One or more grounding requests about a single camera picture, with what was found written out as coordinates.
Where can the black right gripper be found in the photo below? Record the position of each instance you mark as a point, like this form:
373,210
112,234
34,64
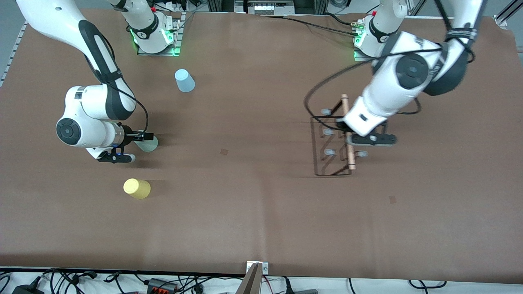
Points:
129,136

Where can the pale green plastic cup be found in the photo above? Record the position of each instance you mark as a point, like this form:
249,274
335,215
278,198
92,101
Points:
150,145

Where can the yellow plastic cup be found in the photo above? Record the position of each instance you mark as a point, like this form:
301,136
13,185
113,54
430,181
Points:
137,188

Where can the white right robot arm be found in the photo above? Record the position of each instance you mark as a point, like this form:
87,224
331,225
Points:
49,16

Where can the light blue plastic cup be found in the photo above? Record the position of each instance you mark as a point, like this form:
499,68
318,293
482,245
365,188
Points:
184,81

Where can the large table cover sheet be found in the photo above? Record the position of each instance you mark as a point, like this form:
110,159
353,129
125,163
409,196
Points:
286,224

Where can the white power strip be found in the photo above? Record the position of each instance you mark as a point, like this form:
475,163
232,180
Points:
175,5

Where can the grey multi-socket box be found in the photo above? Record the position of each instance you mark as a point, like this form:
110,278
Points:
264,9

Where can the black and orange power strip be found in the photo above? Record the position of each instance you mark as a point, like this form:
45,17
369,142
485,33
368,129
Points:
161,286

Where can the black power adapter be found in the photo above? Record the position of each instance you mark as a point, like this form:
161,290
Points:
26,290

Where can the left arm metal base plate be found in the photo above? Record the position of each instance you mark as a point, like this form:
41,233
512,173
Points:
359,57

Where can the dark aluminium frame post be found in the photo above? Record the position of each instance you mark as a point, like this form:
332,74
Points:
310,6
220,5

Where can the slotted aluminium side rail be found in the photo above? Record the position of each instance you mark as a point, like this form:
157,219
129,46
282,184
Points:
14,53

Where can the aluminium camera mount profile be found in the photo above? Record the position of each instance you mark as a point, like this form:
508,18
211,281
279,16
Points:
251,283

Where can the aluminium corner frame bar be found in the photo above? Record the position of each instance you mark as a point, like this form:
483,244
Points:
504,16

